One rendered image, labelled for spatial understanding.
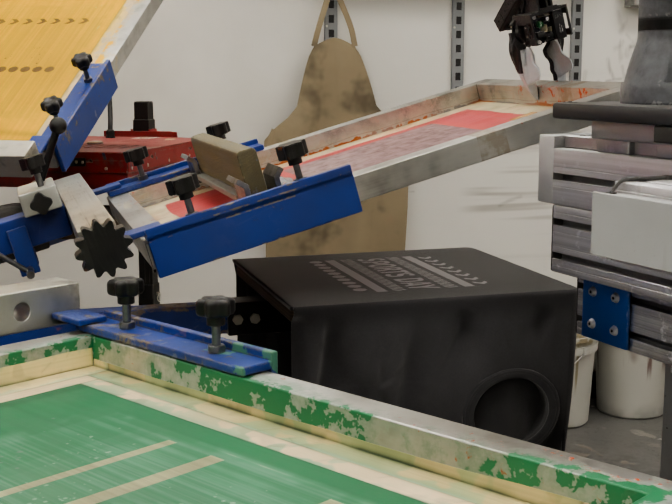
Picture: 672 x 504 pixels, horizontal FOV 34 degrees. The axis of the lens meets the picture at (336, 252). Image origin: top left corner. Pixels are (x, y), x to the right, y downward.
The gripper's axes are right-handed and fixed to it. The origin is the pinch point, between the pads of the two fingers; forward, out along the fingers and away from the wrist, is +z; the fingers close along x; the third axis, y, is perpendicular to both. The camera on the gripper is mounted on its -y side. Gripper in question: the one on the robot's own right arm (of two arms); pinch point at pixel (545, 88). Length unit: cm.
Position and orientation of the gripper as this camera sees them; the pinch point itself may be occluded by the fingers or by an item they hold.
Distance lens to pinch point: 199.1
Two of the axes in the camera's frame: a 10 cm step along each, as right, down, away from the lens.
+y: 2.9, 1.6, -9.5
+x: 9.2, -3.1, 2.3
